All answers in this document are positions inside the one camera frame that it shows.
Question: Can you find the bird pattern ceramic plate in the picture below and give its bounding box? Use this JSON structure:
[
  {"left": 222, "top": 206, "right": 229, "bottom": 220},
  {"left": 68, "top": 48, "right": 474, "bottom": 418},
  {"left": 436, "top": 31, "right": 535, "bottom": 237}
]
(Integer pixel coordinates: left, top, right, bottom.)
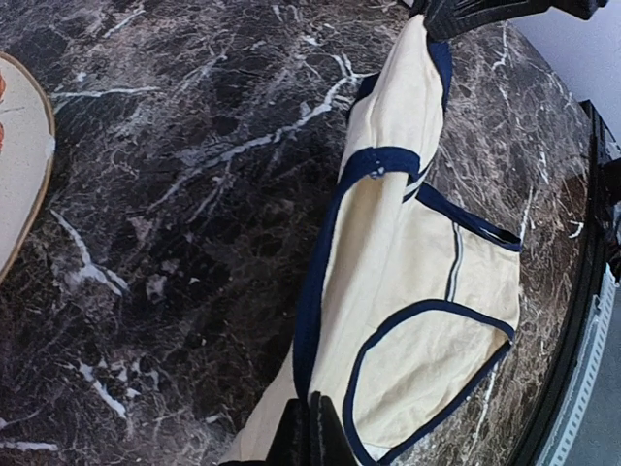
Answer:
[{"left": 1, "top": 52, "right": 56, "bottom": 277}]

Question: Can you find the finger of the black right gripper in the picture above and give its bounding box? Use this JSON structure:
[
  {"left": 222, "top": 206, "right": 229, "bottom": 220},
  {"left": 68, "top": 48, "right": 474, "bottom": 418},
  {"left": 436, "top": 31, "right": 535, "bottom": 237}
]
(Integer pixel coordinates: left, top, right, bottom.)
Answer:
[
  {"left": 405, "top": 0, "right": 434, "bottom": 13},
  {"left": 421, "top": 0, "right": 608, "bottom": 40}
]

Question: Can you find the grey slotted cable duct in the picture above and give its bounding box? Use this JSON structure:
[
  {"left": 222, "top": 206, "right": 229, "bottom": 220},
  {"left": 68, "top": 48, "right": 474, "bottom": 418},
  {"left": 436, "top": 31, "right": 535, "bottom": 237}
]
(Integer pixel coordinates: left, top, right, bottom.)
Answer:
[{"left": 536, "top": 264, "right": 619, "bottom": 466}]

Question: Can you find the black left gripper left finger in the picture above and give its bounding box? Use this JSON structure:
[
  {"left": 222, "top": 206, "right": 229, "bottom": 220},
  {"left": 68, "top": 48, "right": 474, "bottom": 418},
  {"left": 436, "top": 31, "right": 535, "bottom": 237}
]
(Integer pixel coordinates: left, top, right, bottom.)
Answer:
[{"left": 266, "top": 399, "right": 311, "bottom": 466}]

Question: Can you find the cream underwear with navy trim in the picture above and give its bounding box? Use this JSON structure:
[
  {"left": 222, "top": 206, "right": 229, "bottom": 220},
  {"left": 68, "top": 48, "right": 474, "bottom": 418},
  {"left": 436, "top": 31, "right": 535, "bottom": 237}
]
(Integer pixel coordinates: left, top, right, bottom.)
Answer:
[{"left": 222, "top": 15, "right": 521, "bottom": 465}]

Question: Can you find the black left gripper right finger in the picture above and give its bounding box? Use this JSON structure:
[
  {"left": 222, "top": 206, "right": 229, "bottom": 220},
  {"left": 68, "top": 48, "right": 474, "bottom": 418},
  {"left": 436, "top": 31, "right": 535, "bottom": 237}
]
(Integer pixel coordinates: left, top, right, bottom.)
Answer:
[{"left": 309, "top": 392, "right": 357, "bottom": 466}]

